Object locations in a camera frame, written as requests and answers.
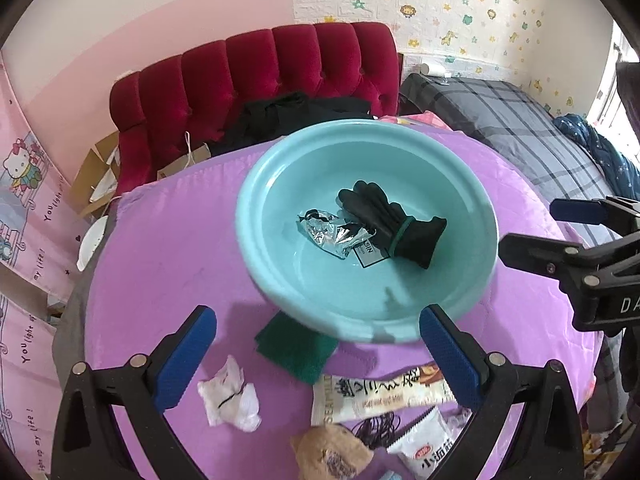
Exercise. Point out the grey cloth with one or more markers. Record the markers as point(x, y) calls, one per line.
point(70, 320)

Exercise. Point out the pink printed cloth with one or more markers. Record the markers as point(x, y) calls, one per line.
point(420, 119)

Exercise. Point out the white snack packet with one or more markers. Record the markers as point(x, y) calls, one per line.
point(425, 452)

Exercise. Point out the crumpled silver foil wrapper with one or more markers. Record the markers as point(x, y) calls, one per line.
point(325, 232)

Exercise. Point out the white roll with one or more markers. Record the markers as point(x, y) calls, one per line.
point(432, 69)

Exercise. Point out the teal plastic basin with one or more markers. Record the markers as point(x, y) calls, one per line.
point(310, 282)

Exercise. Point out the dark cloth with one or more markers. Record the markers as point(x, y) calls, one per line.
point(627, 360)

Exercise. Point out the red velvet sofa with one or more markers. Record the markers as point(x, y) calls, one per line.
point(250, 75)

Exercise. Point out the brown soft pouch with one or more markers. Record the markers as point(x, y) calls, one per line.
point(325, 455)

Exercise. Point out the long beige snack packet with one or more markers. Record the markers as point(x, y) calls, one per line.
point(360, 395)

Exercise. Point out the green cloth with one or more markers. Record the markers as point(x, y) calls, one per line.
point(295, 350)

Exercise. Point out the purple blanket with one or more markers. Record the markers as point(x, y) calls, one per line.
point(175, 240)

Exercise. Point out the light blue face mask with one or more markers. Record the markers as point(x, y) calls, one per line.
point(387, 476)

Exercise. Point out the blue garment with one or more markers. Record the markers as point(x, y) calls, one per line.
point(600, 150)

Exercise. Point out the cardboard box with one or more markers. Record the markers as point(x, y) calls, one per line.
point(95, 160)

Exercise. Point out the crumpled white tissue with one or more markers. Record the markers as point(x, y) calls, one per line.
point(225, 410)

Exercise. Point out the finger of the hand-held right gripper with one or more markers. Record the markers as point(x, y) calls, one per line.
point(580, 211)
point(540, 255)

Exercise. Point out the black clothing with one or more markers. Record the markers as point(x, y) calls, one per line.
point(280, 120)

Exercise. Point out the black glove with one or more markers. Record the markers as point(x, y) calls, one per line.
point(385, 220)

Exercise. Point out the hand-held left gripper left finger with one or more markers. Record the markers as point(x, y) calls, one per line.
point(185, 355)

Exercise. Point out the pink cartoon curtain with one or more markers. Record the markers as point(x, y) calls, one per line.
point(30, 200)
point(25, 385)

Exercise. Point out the white round plate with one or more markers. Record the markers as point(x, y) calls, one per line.
point(92, 242)

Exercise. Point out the clear plastic bag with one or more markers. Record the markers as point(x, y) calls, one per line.
point(457, 420)

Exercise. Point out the grey plaid bed cover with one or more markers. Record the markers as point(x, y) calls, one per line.
point(500, 120)

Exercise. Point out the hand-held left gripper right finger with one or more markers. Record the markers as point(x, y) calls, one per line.
point(445, 355)

